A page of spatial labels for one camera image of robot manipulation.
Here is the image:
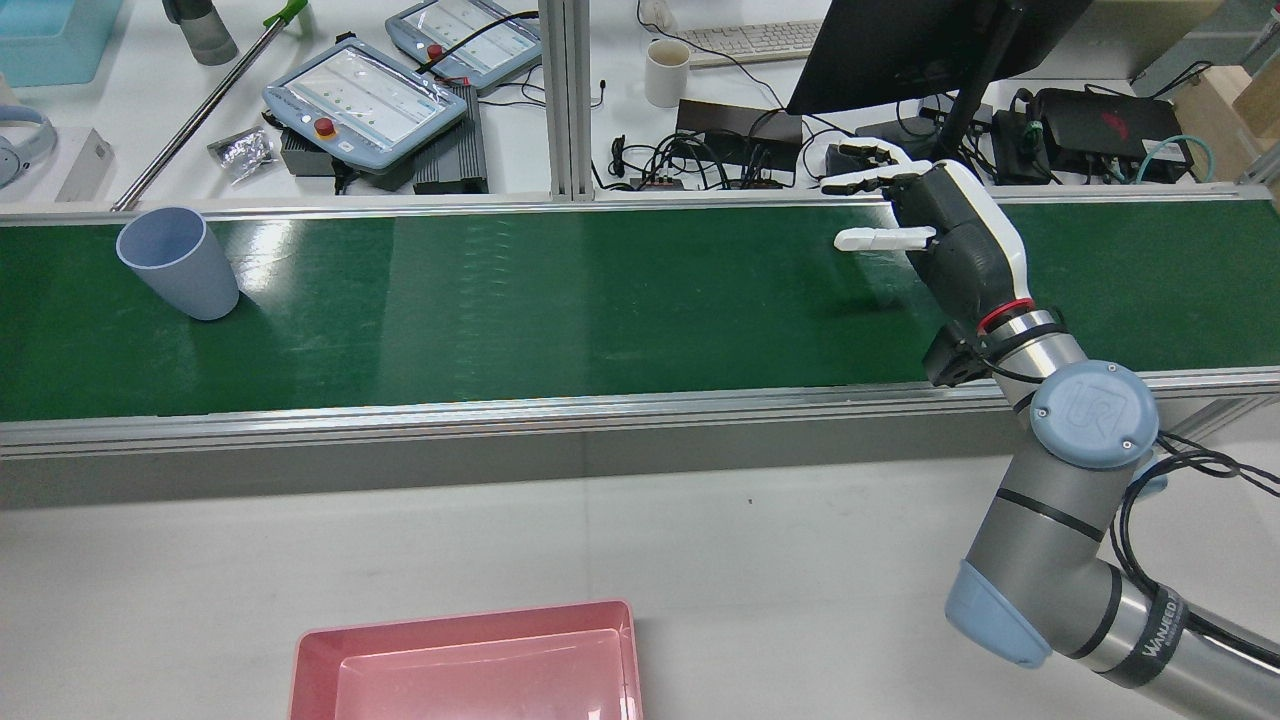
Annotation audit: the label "white keyboard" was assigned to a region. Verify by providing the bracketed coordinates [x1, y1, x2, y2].
[672, 20, 826, 69]

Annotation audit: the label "dark grey bottle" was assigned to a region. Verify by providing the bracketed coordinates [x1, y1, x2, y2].
[163, 0, 239, 67]

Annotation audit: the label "teal cable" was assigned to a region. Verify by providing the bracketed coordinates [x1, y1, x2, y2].
[1135, 135, 1217, 186]

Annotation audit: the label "black flat hub box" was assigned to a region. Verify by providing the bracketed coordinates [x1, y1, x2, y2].
[676, 99, 804, 163]

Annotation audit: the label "black cable tangle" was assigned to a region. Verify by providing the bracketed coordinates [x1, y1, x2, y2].
[595, 130, 793, 191]

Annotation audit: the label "black mini PC red logo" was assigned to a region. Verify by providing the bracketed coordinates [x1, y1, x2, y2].
[1035, 88, 1196, 183]

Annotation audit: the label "black monitor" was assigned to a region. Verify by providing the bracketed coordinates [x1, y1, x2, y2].
[787, 0, 1093, 116]

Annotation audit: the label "aluminium profile post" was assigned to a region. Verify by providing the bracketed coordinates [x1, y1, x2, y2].
[538, 0, 597, 202]

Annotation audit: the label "metal pole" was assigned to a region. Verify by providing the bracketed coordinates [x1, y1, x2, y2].
[112, 0, 311, 212]

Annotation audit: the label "silver foil bag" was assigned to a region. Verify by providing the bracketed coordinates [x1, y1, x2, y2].
[207, 127, 279, 186]

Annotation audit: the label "pale blue headphones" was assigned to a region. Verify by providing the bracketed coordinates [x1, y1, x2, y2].
[0, 105, 58, 189]

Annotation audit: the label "white mug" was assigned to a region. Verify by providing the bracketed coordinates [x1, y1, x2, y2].
[644, 39, 693, 109]

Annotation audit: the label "light blue plastic bin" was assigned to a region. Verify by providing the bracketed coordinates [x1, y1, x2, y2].
[0, 0, 123, 89]

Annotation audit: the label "black electronics box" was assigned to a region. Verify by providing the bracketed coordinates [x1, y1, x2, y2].
[990, 108, 1051, 186]

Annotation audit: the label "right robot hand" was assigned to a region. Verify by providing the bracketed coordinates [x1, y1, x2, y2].
[820, 140, 1036, 336]

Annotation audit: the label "grey metal case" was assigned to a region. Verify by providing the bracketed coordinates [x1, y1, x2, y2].
[1130, 0, 1280, 96]

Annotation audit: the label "black monitor stand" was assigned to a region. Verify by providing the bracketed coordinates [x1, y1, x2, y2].
[855, 0, 1033, 189]

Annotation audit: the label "small blue-grey teach pendant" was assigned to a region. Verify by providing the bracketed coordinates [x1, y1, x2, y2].
[385, 0, 546, 97]

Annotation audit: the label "black finned power adapter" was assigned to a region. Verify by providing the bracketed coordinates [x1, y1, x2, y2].
[413, 85, 490, 195]

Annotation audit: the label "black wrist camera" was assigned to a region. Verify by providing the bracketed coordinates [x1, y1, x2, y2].
[922, 322, 996, 389]

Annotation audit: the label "small white box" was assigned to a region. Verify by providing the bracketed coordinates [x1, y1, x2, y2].
[55, 128, 116, 201]

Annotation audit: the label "grey metal box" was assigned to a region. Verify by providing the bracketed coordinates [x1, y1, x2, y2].
[280, 130, 347, 179]

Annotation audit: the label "aluminium conveyor rail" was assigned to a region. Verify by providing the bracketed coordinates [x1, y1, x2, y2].
[0, 185, 1280, 229]
[0, 368, 1280, 461]

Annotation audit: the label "blue-grey plastic cup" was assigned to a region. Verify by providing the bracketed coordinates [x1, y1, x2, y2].
[116, 206, 241, 322]

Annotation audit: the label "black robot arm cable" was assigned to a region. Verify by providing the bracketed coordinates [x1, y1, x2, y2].
[1115, 430, 1280, 651]

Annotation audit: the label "large blue-grey teach pendant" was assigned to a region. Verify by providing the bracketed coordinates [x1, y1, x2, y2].
[262, 38, 471, 177]

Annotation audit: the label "green conveyor belt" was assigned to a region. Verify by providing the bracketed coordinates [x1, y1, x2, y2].
[0, 200, 1280, 423]

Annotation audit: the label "cardboard box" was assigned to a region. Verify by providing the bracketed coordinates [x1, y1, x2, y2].
[1172, 65, 1280, 181]

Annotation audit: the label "pink plastic box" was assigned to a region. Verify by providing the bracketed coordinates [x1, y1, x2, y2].
[289, 599, 644, 720]

